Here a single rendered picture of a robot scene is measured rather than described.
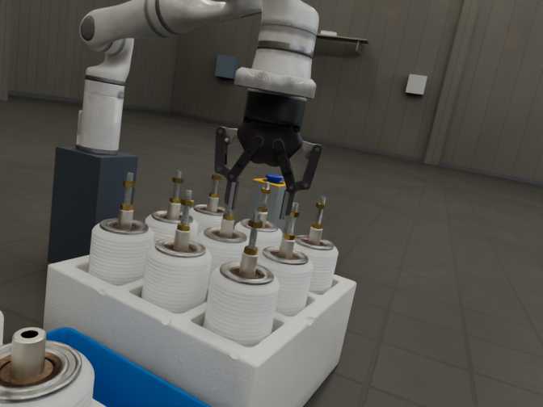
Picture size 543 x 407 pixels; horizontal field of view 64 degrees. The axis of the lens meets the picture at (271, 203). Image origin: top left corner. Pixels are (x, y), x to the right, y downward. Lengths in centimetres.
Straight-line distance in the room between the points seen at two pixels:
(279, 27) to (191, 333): 39
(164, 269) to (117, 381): 16
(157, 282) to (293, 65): 35
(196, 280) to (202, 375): 13
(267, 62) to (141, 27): 53
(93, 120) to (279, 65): 69
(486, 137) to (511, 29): 217
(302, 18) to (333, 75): 1005
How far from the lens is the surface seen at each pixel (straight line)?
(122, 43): 115
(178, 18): 95
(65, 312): 76
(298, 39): 54
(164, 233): 78
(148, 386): 62
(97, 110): 114
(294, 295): 69
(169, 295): 64
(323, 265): 78
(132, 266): 72
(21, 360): 38
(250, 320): 58
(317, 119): 1058
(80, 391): 38
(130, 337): 67
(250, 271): 59
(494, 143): 1027
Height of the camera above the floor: 47
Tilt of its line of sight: 12 degrees down
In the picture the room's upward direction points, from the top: 10 degrees clockwise
